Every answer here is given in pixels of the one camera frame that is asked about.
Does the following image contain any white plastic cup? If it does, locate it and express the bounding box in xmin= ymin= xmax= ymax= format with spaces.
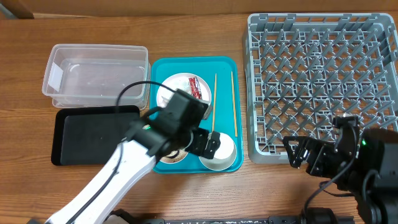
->
xmin=199 ymin=133 xmax=237 ymax=171

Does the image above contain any pink bowl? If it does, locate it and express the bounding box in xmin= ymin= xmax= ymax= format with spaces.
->
xmin=160 ymin=150 xmax=188 ymax=164

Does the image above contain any red snack wrapper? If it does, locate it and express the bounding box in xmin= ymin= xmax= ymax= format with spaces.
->
xmin=188 ymin=77 xmax=202 ymax=100

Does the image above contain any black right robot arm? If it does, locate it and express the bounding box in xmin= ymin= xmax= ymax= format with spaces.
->
xmin=282 ymin=128 xmax=397 ymax=223

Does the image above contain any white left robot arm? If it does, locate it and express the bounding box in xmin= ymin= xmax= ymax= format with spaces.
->
xmin=46 ymin=122 xmax=221 ymax=223

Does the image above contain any white round plate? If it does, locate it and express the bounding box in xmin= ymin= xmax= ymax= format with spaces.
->
xmin=156 ymin=73 xmax=212 ymax=107

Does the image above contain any left wooden chopstick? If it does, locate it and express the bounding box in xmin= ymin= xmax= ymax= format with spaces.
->
xmin=211 ymin=74 xmax=217 ymax=131

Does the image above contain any wooden chopstick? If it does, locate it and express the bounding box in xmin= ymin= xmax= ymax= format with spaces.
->
xmin=231 ymin=71 xmax=238 ymax=137
xmin=211 ymin=74 xmax=217 ymax=131

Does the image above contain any teal serving tray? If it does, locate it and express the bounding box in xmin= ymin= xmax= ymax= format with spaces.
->
xmin=151 ymin=56 xmax=244 ymax=172

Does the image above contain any right wooden chopstick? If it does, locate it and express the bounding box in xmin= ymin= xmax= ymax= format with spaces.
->
xmin=231 ymin=71 xmax=238 ymax=137

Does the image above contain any grey dish rack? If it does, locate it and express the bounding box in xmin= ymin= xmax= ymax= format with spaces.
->
xmin=243 ymin=13 xmax=397 ymax=164

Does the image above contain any black tray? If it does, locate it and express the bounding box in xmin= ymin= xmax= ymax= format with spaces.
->
xmin=51 ymin=105 xmax=140 ymax=166

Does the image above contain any clear plastic bin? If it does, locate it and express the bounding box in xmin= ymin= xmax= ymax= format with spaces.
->
xmin=42 ymin=44 xmax=150 ymax=109

